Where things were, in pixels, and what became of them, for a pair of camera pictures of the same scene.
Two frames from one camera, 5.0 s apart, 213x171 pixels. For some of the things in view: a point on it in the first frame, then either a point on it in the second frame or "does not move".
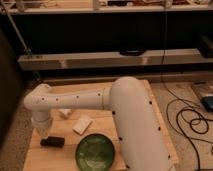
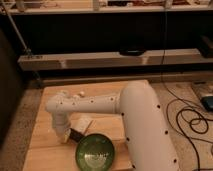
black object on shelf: [132, 52] does not move
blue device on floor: [208, 103] does not move
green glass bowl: [94, 152] does not move
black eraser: [53, 141] → [75, 136]
